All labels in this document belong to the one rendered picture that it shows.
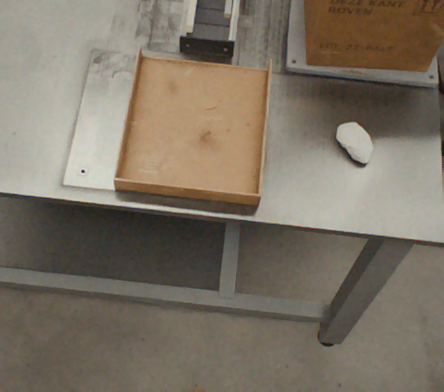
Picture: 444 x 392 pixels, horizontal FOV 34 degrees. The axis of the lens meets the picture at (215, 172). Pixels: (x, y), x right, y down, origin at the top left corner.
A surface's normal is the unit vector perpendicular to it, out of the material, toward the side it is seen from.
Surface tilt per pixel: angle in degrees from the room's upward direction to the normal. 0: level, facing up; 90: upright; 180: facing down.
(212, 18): 0
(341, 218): 0
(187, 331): 0
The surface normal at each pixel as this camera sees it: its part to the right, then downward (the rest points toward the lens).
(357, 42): -0.03, 0.88
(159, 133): 0.05, -0.48
